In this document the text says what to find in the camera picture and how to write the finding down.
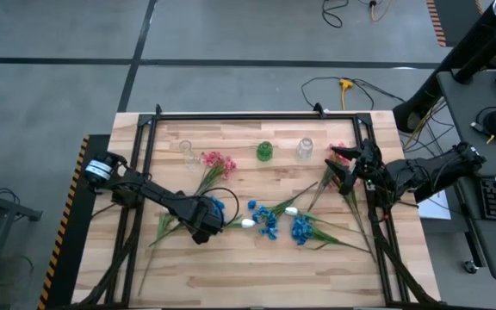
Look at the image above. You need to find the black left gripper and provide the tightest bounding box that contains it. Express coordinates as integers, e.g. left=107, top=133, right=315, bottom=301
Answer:
left=173, top=195, right=226, bottom=245

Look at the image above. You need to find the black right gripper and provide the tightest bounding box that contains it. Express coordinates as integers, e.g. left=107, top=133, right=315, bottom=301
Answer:
left=324, top=138, right=389, bottom=195

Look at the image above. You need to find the short clear glass vase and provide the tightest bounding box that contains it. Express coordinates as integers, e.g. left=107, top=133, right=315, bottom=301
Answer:
left=295, top=136, right=314, bottom=163

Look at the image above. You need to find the tall clear glass vase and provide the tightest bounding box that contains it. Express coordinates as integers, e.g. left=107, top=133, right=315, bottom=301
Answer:
left=177, top=139, right=202, bottom=171

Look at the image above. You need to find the green ribbed glass vase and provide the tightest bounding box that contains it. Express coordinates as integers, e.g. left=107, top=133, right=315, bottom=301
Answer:
left=256, top=140, right=274, bottom=163

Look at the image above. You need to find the yellow power plug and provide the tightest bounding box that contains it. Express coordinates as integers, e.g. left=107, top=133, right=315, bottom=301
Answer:
left=339, top=77, right=355, bottom=111

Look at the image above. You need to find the white paper sheet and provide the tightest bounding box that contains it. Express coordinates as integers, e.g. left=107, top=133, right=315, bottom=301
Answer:
left=417, top=189, right=452, bottom=221

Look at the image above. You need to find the grey desk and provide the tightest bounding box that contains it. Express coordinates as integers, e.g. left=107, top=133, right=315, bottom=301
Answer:
left=436, top=68, right=496, bottom=283

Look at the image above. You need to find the hazard-striped black floor mat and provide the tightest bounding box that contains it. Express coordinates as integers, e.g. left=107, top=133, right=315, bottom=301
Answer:
left=425, top=0, right=486, bottom=48
left=36, top=133, right=111, bottom=310

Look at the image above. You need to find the black tower fan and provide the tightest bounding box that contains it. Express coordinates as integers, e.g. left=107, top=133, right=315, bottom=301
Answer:
left=392, top=0, right=496, bottom=133

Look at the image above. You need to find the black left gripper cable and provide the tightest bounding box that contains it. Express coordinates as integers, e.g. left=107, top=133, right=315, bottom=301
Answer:
left=204, top=186, right=241, bottom=216

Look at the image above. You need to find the black metal table frame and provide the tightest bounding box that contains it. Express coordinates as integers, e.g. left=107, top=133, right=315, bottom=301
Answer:
left=73, top=103, right=445, bottom=310

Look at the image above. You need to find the yellow cable bundle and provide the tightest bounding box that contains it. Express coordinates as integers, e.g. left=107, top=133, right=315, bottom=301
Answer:
left=402, top=96, right=447, bottom=150

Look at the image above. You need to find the black floor cable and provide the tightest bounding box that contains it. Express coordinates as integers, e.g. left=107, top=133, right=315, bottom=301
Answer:
left=301, top=76, right=406, bottom=112
left=321, top=0, right=349, bottom=29

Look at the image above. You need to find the yellow floor cable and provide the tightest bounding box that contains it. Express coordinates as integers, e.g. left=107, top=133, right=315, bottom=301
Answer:
left=368, top=0, right=392, bottom=22

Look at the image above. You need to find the black cylindrical post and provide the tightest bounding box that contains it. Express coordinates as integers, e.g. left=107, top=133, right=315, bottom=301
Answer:
left=453, top=25, right=496, bottom=85

